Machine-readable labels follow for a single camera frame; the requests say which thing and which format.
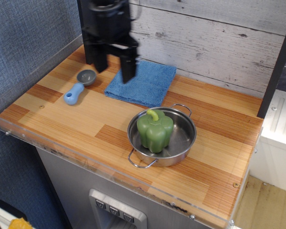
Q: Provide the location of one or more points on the yellow object at corner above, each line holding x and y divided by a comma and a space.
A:
19, 224

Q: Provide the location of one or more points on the silver dispenser button panel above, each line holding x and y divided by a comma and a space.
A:
110, 213

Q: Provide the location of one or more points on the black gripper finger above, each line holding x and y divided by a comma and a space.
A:
128, 60
99, 56

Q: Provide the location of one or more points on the dark right frame post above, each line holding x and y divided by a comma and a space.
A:
273, 82

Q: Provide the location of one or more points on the dark left frame post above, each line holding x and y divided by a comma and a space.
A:
85, 55

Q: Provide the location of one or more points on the clear acrylic table guard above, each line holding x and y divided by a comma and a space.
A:
201, 185

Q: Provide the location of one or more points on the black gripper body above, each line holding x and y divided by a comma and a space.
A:
108, 21

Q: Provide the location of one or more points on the blue folded cloth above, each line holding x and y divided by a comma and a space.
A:
147, 88

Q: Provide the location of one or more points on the green toy bell pepper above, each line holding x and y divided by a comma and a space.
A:
155, 129

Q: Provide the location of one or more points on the grey toy fridge cabinet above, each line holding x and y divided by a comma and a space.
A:
72, 184

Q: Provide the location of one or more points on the small steel pot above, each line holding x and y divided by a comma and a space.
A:
181, 140

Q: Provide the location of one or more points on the white toy sink unit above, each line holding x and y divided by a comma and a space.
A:
268, 162

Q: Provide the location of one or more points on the blue and grey toy spoon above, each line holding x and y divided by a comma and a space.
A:
84, 78

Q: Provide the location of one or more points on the dark frame post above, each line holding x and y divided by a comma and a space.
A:
85, 55
273, 82

